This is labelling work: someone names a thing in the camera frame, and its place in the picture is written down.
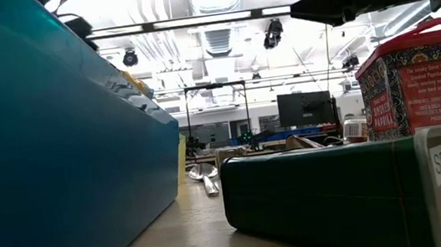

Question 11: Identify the black computer monitor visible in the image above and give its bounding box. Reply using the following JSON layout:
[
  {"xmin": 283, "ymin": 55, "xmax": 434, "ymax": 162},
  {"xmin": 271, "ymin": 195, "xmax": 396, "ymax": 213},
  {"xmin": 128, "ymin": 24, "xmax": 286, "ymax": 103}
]
[{"xmin": 276, "ymin": 88, "xmax": 336, "ymax": 131}]

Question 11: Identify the teal plastic bin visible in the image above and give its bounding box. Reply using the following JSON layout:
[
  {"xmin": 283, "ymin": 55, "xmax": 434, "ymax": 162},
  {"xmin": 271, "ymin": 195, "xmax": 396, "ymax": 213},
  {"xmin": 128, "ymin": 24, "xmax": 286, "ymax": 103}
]
[{"xmin": 0, "ymin": 0, "xmax": 195, "ymax": 247}]

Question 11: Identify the red paprika tin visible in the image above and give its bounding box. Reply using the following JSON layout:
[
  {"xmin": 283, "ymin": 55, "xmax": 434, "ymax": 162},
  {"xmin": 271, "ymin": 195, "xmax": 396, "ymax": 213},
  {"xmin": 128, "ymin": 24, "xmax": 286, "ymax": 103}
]
[{"xmin": 348, "ymin": 17, "xmax": 441, "ymax": 144}]

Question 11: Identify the black background rig frame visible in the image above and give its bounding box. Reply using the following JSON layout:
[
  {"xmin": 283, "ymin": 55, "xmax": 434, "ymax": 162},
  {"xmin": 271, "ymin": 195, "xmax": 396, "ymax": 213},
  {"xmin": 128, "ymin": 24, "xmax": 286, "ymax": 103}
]
[{"xmin": 182, "ymin": 79, "xmax": 254, "ymax": 147}]

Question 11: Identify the small clear glass jar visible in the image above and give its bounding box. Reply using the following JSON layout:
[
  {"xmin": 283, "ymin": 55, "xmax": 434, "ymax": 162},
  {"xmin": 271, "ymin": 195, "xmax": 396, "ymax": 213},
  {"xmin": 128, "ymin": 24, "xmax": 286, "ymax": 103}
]
[{"xmin": 341, "ymin": 115, "xmax": 372, "ymax": 146}]

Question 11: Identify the plain silver metal spoon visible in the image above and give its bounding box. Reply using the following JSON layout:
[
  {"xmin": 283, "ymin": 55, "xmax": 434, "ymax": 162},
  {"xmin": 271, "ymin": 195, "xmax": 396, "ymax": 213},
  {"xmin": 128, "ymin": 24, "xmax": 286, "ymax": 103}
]
[{"xmin": 186, "ymin": 160, "xmax": 223, "ymax": 200}]

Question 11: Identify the black ceiling fixture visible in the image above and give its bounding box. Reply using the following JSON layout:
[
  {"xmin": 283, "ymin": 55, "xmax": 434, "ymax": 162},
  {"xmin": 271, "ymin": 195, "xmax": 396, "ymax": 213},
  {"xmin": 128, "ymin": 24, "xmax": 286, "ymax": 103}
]
[
  {"xmin": 259, "ymin": 18, "xmax": 286, "ymax": 51},
  {"xmin": 120, "ymin": 48, "xmax": 140, "ymax": 69}
]

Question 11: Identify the yellow plastic bin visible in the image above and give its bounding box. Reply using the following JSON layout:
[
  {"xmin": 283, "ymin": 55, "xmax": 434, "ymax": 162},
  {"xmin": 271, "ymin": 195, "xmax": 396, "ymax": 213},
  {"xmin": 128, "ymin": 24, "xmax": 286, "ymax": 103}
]
[{"xmin": 171, "ymin": 133, "xmax": 194, "ymax": 200}]

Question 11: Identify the blue yellow ramen packet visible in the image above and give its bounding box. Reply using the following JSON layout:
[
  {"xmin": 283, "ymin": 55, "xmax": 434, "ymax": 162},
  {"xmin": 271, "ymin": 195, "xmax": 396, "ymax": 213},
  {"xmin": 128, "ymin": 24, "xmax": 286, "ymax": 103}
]
[{"xmin": 120, "ymin": 65, "xmax": 156, "ymax": 103}]

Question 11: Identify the dark green spice tin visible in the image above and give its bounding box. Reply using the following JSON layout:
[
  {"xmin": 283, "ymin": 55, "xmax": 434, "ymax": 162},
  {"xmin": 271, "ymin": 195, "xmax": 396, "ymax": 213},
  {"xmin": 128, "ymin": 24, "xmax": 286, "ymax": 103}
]
[{"xmin": 217, "ymin": 125, "xmax": 441, "ymax": 247}]

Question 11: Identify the black overhead light bar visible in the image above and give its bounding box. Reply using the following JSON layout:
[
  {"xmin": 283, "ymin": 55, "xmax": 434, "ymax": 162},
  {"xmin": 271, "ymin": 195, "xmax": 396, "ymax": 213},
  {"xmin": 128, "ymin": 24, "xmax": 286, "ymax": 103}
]
[{"xmin": 85, "ymin": 3, "xmax": 293, "ymax": 41}]

